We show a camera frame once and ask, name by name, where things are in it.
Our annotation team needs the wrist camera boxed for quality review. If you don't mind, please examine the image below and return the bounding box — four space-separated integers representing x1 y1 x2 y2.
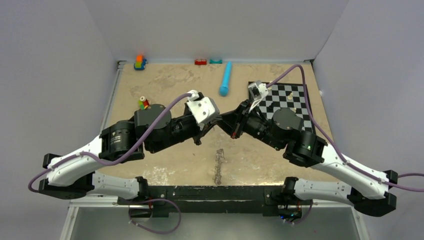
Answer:
248 80 269 112
186 90 220 130

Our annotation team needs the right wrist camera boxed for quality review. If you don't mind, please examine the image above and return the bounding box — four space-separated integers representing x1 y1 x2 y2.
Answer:
248 80 269 112

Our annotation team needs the black front rail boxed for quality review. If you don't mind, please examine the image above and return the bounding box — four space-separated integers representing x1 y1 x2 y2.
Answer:
117 185 310 218

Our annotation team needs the colourful toy block stack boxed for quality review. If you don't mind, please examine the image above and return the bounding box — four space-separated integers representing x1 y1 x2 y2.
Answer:
138 96 150 110

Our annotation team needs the black white chessboard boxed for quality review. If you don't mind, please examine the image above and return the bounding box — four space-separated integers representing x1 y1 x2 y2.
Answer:
255 82 316 134

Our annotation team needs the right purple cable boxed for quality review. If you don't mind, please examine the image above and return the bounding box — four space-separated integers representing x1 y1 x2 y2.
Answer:
266 64 424 193

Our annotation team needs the teal toy brick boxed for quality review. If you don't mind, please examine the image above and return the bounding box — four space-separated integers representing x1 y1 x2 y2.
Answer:
209 58 223 65

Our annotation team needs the metal disc with keyrings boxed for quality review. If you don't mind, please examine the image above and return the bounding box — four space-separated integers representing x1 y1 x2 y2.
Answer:
213 148 226 186

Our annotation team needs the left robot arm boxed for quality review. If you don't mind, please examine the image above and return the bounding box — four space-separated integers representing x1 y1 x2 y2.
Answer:
37 97 219 205

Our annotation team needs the purple cable loop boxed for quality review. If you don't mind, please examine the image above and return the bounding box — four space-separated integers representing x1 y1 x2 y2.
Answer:
128 197 183 235

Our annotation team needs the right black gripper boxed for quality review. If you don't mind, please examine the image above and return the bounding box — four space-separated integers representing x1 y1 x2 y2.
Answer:
217 99 283 151

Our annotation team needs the blue cylinder tube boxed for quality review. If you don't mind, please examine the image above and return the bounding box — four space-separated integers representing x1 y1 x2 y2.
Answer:
219 61 233 97

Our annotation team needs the blue orange toy car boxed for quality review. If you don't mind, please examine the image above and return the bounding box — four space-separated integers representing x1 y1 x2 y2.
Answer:
133 54 147 71

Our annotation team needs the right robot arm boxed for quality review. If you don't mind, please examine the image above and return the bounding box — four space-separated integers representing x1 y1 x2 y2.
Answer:
217 100 398 217

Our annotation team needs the red toy brick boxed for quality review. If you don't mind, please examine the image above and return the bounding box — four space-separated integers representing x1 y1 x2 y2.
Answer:
194 58 208 66

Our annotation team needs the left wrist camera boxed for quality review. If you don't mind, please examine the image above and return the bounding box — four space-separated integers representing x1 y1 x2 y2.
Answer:
186 90 220 130

